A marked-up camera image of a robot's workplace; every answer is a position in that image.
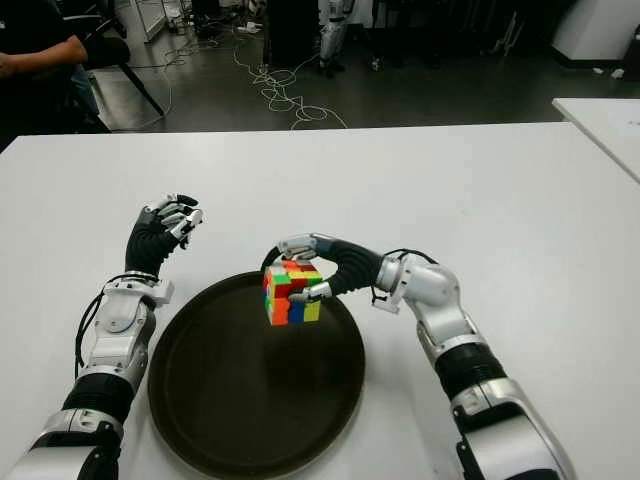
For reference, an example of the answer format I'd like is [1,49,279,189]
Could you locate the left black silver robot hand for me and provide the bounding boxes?
[123,192,205,279]

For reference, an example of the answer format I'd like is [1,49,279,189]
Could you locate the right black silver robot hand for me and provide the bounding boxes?
[262,232,386,306]

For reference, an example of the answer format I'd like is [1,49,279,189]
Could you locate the multicoloured Rubik's cube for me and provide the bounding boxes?
[262,258,323,327]

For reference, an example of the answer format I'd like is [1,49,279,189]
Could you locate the round dark brown plate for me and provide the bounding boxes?
[147,269,368,479]

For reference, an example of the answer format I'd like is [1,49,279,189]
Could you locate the black office chair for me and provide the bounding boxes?
[64,0,166,126]

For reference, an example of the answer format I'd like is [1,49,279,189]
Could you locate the seated person in black shirt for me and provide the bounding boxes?
[0,0,101,134]

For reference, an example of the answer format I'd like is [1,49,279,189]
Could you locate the white narrow cabinet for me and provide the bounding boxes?
[133,0,172,44]

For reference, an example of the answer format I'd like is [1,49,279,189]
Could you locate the white humanoid robot legs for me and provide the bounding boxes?
[317,0,357,77]

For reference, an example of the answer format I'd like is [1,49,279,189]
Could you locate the black cabinet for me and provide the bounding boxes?
[261,0,324,67]

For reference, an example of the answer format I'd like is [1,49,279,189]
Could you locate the white side table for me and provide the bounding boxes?
[551,97,640,184]

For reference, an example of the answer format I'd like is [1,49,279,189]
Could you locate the white cabinet with dark base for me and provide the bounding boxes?
[550,0,640,64]

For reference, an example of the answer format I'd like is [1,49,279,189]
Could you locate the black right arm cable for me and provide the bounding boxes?
[369,247,441,307]

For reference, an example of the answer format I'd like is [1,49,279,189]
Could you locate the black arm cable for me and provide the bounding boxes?
[369,247,441,307]
[73,274,152,379]

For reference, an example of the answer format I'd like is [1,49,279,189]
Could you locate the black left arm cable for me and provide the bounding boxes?
[73,274,152,379]

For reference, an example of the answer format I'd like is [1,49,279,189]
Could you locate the tangled white floor cable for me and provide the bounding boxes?
[232,24,351,131]

